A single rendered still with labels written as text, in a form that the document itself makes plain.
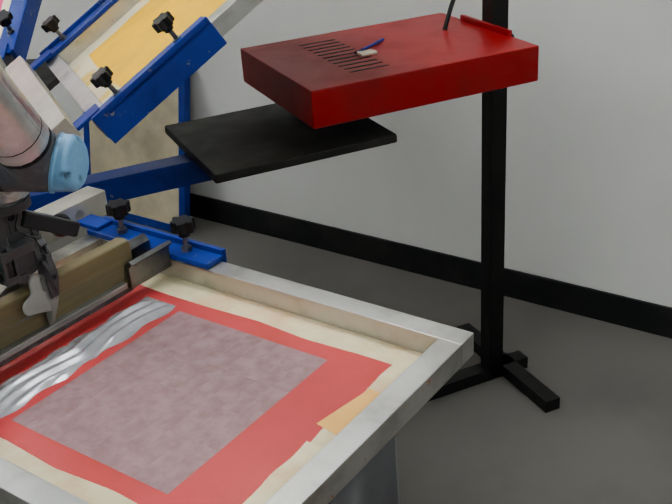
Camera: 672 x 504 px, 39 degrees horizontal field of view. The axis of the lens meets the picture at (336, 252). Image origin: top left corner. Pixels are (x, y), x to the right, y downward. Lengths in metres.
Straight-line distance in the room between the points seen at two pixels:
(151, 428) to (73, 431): 0.11
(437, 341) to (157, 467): 0.43
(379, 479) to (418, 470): 1.23
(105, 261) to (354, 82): 0.83
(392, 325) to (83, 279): 0.50
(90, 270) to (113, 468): 0.41
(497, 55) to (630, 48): 0.75
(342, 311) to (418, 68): 0.92
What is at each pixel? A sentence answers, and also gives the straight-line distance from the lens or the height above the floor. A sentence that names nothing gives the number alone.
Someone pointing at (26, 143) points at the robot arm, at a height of 1.36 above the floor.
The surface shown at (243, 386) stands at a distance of 1.38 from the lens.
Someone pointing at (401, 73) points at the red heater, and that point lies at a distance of 2.23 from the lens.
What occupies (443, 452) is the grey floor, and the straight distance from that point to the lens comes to 2.76.
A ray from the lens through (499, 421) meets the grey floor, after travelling 2.88.
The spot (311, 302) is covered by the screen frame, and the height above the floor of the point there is 0.99.
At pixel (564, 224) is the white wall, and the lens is 3.29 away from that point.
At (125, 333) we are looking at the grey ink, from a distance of 1.55.
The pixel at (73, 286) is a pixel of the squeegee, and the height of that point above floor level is 1.03.
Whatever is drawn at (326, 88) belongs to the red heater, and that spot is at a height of 1.10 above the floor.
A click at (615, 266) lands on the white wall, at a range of 3.29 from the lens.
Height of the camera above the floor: 1.73
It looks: 27 degrees down
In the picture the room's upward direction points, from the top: 4 degrees counter-clockwise
